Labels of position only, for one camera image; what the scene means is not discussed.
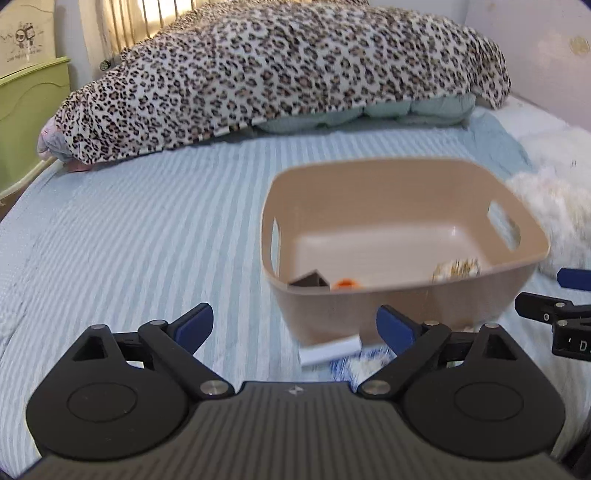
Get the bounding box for yellow striped curtain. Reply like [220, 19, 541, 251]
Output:
[78, 0, 206, 63]

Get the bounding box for leopard print blanket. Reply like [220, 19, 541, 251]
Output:
[54, 4, 513, 165]

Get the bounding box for crinkled gold white wrapper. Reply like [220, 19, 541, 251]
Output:
[433, 258, 481, 284]

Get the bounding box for white cartoon printed board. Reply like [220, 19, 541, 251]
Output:
[0, 0, 59, 80]

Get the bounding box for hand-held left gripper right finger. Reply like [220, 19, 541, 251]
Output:
[358, 304, 523, 400]

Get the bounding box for pink cloth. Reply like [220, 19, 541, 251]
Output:
[38, 114, 89, 173]

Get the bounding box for white fluffy blanket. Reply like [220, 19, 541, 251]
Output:
[505, 128, 591, 278]

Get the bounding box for blue striped bed sheet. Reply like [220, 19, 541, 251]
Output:
[0, 99, 591, 476]

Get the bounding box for beige plastic basket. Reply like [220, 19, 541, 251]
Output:
[260, 158, 551, 347]

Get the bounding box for dark brown block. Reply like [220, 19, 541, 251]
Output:
[288, 272, 331, 292]

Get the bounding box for light teal pillow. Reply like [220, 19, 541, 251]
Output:
[253, 93, 476, 135]

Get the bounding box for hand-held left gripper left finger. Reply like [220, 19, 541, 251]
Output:
[69, 303, 234, 401]

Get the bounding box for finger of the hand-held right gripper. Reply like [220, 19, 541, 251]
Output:
[557, 268, 591, 292]
[514, 292, 591, 325]

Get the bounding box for blue white patterned packet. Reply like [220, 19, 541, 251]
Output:
[329, 345, 399, 389]

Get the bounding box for white rectangular box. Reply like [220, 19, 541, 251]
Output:
[299, 335, 362, 368]

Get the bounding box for green wooden headboard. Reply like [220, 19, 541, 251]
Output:
[0, 56, 73, 197]

